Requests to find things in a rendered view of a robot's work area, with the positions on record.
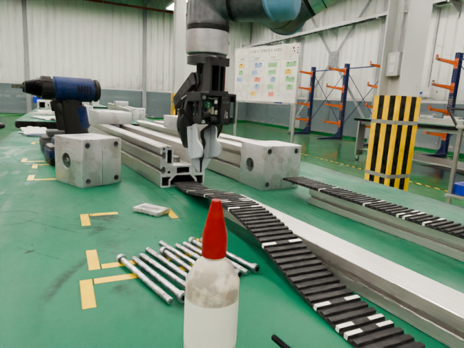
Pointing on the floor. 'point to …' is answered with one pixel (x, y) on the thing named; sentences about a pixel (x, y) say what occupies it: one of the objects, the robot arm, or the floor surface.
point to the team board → (268, 76)
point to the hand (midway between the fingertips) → (198, 165)
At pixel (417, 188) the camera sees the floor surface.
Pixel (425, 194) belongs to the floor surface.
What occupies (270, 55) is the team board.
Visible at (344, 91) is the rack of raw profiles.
